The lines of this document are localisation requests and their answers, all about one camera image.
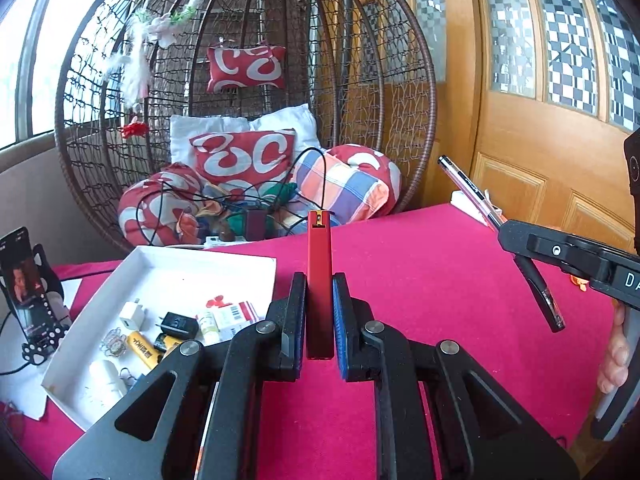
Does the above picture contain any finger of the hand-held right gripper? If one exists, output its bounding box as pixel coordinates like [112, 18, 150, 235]
[498, 219, 640, 307]

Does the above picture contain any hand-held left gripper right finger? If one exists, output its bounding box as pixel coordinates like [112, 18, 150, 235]
[332, 272, 581, 480]

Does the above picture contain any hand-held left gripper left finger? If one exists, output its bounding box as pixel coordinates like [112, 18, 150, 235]
[52, 272, 307, 480]

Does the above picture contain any red rectangular lighter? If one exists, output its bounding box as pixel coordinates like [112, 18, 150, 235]
[306, 210, 335, 361]

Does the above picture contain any yellow liquid dropper bottle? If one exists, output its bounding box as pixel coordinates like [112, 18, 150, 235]
[196, 311, 221, 346]

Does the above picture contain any black gel pen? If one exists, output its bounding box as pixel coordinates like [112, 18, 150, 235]
[437, 155, 566, 333]

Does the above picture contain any black charger plug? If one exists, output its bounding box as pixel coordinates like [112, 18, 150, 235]
[159, 311, 200, 341]

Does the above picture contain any small yellow lighter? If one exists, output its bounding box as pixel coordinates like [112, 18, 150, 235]
[152, 332, 183, 356]

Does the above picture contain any white cardboard box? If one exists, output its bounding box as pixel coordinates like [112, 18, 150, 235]
[41, 245, 277, 431]

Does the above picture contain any large yellow lighter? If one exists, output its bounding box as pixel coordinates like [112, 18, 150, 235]
[125, 331, 162, 371]

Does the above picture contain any person's right hand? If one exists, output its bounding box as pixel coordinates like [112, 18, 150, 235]
[597, 305, 628, 395]

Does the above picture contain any white red blue medicine box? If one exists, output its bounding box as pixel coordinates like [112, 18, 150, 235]
[205, 300, 261, 341]

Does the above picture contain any white power strip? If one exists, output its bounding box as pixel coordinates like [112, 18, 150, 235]
[450, 190, 501, 226]

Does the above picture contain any red tablecloth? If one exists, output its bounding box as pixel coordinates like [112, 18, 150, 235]
[20, 202, 626, 480]

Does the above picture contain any plaid cushion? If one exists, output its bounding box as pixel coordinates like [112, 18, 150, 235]
[292, 149, 391, 223]

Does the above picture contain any white charger plug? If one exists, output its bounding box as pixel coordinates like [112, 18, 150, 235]
[119, 301, 147, 332]

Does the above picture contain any rectangular red white cushion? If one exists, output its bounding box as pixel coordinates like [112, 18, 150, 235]
[190, 129, 297, 186]

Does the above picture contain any white pillow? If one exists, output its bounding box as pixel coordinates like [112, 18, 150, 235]
[170, 104, 321, 161]

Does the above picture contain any black paw print phone holder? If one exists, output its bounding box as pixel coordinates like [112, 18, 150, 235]
[20, 242, 68, 368]

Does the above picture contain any brown wicker egg chair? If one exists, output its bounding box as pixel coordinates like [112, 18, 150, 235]
[54, 0, 438, 253]

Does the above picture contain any red tassel ornament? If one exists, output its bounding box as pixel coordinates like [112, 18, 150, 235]
[120, 115, 148, 138]

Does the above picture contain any small red white cushion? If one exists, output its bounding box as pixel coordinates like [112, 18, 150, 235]
[206, 44, 287, 93]

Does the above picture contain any black smartphone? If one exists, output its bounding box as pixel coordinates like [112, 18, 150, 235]
[0, 227, 48, 341]

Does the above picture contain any white feather dreamcatcher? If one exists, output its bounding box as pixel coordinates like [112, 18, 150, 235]
[102, 0, 200, 111]

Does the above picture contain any window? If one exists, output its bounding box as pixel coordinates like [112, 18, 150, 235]
[0, 0, 131, 151]

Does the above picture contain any long black cable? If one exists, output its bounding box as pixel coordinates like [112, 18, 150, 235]
[135, 147, 331, 246]

